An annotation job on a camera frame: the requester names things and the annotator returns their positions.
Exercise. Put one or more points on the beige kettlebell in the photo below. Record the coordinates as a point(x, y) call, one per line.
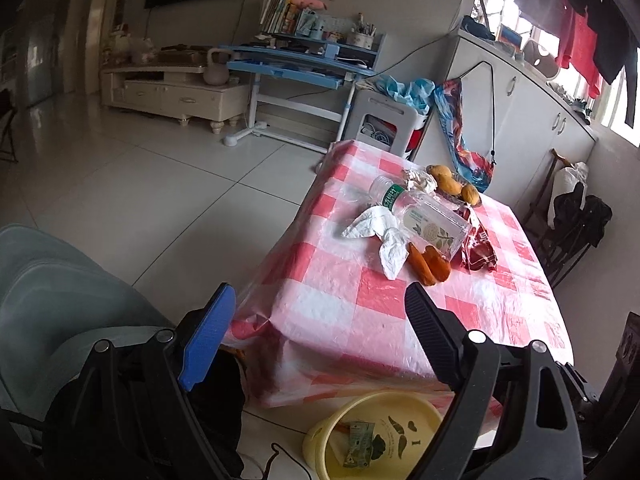
point(216, 72)

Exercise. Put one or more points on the row of books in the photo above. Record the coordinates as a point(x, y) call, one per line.
point(286, 16)

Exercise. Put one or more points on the red hanging shirt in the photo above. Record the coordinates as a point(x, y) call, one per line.
point(577, 45)

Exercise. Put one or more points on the white wall cabinet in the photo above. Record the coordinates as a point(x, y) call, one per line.
point(507, 106)

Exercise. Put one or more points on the cream tv cabinet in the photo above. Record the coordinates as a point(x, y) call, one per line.
point(174, 91)

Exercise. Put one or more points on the dark wooden chair right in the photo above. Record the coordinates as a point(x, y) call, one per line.
point(620, 395)

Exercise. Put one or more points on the clear plastic water bottle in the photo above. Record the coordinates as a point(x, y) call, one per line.
point(426, 220)

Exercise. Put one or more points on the dark wooden folding chair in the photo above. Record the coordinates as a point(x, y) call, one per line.
point(556, 263)

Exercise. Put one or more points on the crumpled tissue near fruit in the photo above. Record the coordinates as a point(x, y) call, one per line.
point(418, 180)

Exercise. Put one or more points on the black clothes on chair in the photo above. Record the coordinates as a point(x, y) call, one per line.
point(587, 228)

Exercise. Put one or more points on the round brown fruit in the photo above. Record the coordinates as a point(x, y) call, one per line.
point(470, 195)

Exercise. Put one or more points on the yellow plastic trash bin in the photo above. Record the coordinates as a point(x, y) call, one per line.
point(380, 435)

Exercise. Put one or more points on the blue crumpled cloth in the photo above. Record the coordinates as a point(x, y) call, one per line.
point(416, 94)

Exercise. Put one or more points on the black hanging garment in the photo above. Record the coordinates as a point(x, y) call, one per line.
point(616, 47)

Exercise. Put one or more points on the white tissue front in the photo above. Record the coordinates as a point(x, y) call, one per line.
point(393, 252)

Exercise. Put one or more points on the white plastic bag on chair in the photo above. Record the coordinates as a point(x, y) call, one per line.
point(568, 194)

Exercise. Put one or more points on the pink checkered tablecloth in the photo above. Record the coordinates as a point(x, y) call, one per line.
point(320, 319)

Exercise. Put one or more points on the blue milk carton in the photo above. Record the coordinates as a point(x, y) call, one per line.
point(360, 435)

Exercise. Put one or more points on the yellow mango middle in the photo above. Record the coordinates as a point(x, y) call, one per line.
point(447, 185)

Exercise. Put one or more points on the blue study desk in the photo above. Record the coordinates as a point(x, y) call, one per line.
point(327, 65)

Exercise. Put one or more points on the red snack wrapper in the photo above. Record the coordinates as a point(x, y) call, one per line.
point(478, 254)

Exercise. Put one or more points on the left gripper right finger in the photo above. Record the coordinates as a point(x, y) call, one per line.
point(440, 334)

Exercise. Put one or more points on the yellow mango left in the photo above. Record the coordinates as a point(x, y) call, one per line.
point(439, 171)

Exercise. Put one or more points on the white pen holder cup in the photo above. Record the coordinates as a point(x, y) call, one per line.
point(362, 35)

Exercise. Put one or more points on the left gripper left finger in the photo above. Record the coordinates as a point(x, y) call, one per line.
point(201, 348)

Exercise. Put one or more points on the white plastic stool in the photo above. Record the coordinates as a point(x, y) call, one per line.
point(388, 125)

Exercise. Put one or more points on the yellow mango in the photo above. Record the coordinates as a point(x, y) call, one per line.
point(439, 171)
point(447, 185)

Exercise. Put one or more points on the green plush toy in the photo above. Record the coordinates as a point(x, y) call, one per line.
point(377, 448)

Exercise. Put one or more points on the white tissue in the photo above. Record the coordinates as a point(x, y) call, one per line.
point(375, 221)
point(393, 252)

